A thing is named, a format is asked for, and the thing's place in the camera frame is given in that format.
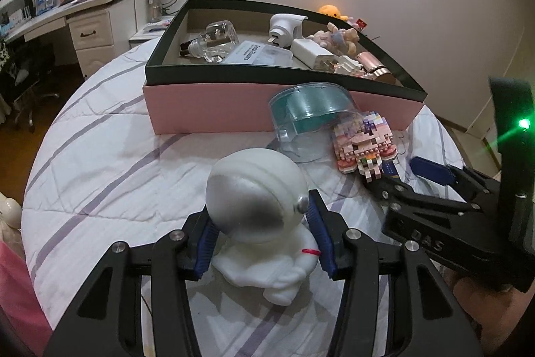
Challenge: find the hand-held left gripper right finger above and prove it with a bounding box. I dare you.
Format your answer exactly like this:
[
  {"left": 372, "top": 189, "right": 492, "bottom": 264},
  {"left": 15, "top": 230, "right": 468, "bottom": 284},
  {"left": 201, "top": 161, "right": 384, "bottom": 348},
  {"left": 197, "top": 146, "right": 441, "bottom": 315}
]
[{"left": 307, "top": 191, "right": 473, "bottom": 357}]

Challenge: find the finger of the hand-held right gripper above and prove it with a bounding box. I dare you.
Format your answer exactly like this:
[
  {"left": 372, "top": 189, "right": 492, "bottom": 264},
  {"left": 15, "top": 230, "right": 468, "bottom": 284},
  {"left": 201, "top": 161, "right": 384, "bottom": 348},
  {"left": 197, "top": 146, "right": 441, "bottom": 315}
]
[
  {"left": 363, "top": 169, "right": 475, "bottom": 215},
  {"left": 410, "top": 156, "right": 500, "bottom": 201}
]

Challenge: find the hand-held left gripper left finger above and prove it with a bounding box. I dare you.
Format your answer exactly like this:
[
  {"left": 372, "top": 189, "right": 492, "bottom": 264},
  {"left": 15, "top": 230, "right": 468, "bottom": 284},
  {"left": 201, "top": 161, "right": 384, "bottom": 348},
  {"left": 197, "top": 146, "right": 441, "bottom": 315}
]
[{"left": 42, "top": 210, "right": 218, "bottom": 357}]

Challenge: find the purple pink block figure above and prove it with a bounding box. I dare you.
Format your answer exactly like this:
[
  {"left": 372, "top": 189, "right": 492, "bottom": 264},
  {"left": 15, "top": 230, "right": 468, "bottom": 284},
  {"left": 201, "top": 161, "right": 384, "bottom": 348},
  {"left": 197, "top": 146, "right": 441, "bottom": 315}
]
[{"left": 332, "top": 110, "right": 398, "bottom": 184}]

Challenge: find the white astronaut figurine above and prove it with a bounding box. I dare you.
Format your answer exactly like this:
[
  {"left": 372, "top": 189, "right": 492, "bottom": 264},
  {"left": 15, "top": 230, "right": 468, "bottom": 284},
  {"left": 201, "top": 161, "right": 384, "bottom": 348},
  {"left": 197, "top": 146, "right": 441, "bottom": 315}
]
[{"left": 206, "top": 148, "right": 322, "bottom": 305}]

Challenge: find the pink box with dark rim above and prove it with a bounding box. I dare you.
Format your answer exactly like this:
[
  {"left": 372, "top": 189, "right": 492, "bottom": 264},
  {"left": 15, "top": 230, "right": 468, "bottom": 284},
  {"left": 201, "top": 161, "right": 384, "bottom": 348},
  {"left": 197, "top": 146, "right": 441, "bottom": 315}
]
[{"left": 143, "top": 0, "right": 428, "bottom": 134}]

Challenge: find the pig doll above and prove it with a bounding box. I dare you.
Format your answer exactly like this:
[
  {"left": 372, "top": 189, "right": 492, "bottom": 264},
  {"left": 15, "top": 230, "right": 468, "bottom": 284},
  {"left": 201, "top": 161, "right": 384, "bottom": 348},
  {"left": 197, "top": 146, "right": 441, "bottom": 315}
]
[{"left": 311, "top": 22, "right": 361, "bottom": 57}]

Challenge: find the white charger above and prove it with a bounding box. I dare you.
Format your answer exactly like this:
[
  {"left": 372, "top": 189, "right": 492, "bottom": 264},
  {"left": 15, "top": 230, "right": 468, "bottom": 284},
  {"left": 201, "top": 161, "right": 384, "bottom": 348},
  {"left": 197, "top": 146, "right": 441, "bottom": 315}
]
[{"left": 290, "top": 38, "right": 337, "bottom": 71}]

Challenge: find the white plug-in device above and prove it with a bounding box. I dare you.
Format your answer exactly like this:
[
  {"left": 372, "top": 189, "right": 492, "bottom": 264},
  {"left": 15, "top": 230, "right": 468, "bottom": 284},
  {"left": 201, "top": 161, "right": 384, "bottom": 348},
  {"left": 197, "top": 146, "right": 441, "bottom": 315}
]
[{"left": 269, "top": 13, "right": 309, "bottom": 47}]

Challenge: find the clear glass bottle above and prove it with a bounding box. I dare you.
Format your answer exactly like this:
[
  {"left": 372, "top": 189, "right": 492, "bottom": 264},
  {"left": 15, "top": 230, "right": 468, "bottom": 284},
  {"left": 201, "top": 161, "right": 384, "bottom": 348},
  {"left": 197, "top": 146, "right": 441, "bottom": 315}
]
[{"left": 180, "top": 20, "right": 239, "bottom": 63}]

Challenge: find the person's right hand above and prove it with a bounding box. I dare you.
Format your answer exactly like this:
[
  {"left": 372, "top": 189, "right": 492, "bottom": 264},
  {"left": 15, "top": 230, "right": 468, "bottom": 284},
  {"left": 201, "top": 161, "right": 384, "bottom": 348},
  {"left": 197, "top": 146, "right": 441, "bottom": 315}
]
[{"left": 443, "top": 269, "right": 535, "bottom": 357}]

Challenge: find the striped white bed sheet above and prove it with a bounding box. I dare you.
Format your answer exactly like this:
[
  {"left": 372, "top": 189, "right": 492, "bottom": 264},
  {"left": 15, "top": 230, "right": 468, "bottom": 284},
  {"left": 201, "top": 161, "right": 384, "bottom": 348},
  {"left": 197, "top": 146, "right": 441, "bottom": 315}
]
[{"left": 21, "top": 35, "right": 469, "bottom": 357}]

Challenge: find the rose gold cylinder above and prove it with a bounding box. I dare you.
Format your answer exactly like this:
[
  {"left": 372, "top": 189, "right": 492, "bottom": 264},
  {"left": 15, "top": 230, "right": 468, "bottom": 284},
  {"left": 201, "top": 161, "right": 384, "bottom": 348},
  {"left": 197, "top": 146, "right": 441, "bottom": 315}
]
[{"left": 355, "top": 51, "right": 396, "bottom": 84}]

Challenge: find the clear case with teal tape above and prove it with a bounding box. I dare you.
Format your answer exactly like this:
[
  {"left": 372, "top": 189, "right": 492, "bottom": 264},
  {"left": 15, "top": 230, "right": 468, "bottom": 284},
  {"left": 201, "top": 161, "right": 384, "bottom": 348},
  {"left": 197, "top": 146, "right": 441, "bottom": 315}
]
[{"left": 268, "top": 82, "right": 356, "bottom": 163}]

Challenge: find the orange plush toy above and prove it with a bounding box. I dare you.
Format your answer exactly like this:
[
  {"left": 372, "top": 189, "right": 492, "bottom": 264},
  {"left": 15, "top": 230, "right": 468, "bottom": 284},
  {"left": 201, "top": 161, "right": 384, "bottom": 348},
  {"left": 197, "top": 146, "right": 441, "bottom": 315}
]
[{"left": 320, "top": 4, "right": 348, "bottom": 21}]

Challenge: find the pink cloth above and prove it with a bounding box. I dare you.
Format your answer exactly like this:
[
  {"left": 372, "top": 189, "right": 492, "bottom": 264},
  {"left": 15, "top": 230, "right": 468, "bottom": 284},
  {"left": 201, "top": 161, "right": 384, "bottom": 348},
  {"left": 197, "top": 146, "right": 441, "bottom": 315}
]
[{"left": 0, "top": 242, "right": 53, "bottom": 357}]

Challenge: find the white bedpost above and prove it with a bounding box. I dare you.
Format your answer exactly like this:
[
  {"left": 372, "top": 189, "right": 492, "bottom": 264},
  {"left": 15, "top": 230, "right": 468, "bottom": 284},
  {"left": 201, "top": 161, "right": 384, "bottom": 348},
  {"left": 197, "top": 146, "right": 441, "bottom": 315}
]
[{"left": 0, "top": 192, "right": 21, "bottom": 230}]

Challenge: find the white drawer unit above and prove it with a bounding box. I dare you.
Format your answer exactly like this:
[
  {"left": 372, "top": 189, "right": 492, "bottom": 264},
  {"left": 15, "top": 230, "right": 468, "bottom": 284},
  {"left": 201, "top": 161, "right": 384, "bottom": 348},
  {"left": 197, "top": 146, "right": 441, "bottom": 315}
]
[{"left": 67, "top": 10, "right": 115, "bottom": 79}]

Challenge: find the black office chair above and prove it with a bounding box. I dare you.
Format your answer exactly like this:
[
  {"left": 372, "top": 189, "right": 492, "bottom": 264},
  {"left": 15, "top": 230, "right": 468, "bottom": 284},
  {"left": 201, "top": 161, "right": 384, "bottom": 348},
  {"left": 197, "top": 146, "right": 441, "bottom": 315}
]
[{"left": 0, "top": 43, "right": 59, "bottom": 132}]

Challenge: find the white desk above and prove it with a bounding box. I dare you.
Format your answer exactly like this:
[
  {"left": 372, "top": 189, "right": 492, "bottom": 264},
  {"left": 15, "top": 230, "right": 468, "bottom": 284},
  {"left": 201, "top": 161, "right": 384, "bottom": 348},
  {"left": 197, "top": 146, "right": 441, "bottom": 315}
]
[{"left": 0, "top": 0, "right": 151, "bottom": 79}]

